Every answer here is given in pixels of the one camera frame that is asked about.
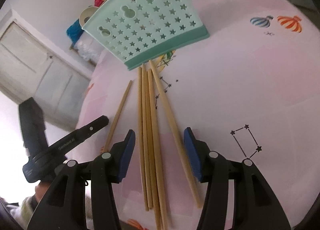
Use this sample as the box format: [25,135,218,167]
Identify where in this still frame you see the large wrapped white bundle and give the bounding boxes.
[74,38,104,66]

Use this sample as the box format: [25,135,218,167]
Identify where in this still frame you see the left human hand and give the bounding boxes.
[34,181,51,203]

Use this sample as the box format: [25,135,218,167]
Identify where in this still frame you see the wooden chopstick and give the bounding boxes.
[142,65,153,211]
[151,109,169,229]
[103,80,133,152]
[138,67,149,211]
[149,60,203,208]
[147,69,167,229]

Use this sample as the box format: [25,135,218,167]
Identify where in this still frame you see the mint green utensil holder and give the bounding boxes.
[82,0,209,70]

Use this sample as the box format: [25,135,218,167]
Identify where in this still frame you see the white panel door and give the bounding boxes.
[1,22,89,130]

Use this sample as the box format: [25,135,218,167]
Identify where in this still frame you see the pink balloon pattern tablecloth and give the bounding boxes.
[77,0,319,229]

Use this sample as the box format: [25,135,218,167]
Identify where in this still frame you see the blue plastic bag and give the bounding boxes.
[66,19,84,45]

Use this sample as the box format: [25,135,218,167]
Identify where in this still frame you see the cream ceramic soup spoon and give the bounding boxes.
[79,6,99,27]

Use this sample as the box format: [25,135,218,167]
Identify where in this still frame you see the red plastic bag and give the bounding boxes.
[94,0,105,7]

